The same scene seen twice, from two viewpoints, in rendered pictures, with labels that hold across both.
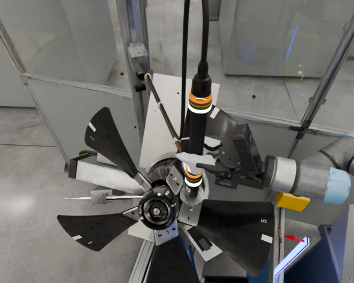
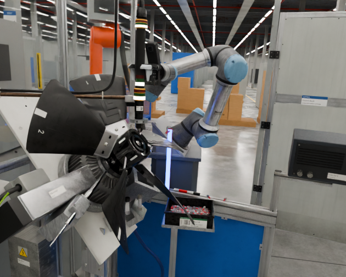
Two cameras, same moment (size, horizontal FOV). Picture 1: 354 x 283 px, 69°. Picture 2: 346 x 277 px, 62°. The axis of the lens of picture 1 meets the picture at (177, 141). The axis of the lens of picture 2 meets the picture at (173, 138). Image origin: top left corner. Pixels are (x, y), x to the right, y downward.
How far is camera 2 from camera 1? 1.15 m
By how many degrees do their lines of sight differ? 78
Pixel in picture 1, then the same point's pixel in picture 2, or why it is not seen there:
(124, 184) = (78, 183)
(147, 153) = (47, 169)
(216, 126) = (107, 81)
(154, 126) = not seen: hidden behind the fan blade
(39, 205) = not seen: outside the picture
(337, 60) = (65, 81)
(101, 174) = (55, 189)
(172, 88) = (18, 103)
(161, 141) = not seen: hidden behind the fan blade
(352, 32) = (65, 61)
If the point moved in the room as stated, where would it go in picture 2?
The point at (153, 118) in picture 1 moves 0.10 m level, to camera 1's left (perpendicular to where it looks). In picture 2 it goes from (24, 135) to (6, 142)
